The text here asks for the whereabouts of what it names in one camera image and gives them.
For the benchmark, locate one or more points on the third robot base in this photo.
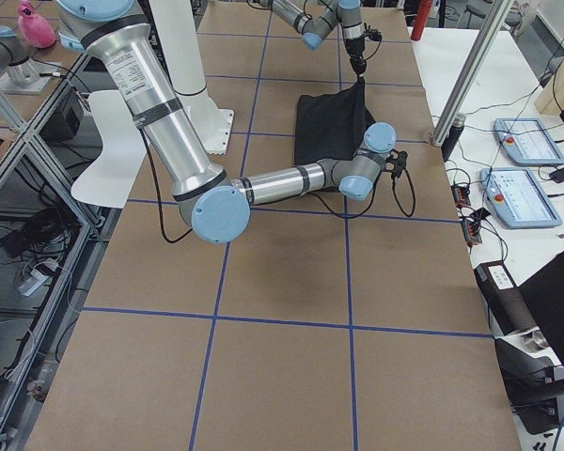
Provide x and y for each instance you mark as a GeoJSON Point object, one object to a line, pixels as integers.
{"type": "Point", "coordinates": [19, 74]}

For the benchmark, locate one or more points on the upper blue teach pendant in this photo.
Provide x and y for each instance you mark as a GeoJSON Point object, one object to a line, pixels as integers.
{"type": "Point", "coordinates": [527, 142]}

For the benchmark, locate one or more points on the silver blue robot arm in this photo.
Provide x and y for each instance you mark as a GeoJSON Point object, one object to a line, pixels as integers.
{"type": "Point", "coordinates": [216, 207]}
{"type": "Point", "coordinates": [314, 30]}

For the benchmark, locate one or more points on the black water bottle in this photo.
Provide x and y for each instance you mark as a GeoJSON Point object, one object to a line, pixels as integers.
{"type": "Point", "coordinates": [453, 136]}

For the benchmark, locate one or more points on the grey aluminium frame post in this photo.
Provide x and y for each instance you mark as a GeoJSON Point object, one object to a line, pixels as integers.
{"type": "Point", "coordinates": [473, 62]}

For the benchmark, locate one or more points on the pink plush toy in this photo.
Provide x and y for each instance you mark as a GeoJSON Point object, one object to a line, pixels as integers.
{"type": "Point", "coordinates": [34, 27]}

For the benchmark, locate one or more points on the black monitor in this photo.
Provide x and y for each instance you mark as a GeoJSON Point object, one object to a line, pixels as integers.
{"type": "Point", "coordinates": [543, 294]}

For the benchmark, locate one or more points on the red bottle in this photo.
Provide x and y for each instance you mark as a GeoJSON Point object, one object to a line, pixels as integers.
{"type": "Point", "coordinates": [421, 18]}

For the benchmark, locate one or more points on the black box device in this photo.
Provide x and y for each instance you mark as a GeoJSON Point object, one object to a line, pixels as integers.
{"type": "Point", "coordinates": [64, 122]}

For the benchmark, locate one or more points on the black graphic t-shirt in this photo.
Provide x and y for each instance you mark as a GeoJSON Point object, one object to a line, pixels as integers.
{"type": "Point", "coordinates": [331, 126]}

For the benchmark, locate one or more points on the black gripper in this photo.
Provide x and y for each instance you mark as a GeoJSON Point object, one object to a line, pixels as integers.
{"type": "Point", "coordinates": [382, 164]}
{"type": "Point", "coordinates": [355, 49]}

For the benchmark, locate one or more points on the blue teach pendant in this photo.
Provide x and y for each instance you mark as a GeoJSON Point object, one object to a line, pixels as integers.
{"type": "Point", "coordinates": [527, 142]}
{"type": "Point", "coordinates": [517, 200]}

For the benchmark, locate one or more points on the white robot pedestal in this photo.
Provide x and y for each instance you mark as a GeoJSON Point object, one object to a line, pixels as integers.
{"type": "Point", "coordinates": [176, 29]}

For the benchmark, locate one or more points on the white plastic chair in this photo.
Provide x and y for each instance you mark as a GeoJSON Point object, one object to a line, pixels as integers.
{"type": "Point", "coordinates": [108, 181]}

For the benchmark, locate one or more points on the lower blue teach pendant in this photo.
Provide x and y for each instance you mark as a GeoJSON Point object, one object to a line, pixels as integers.
{"type": "Point", "coordinates": [517, 200]}

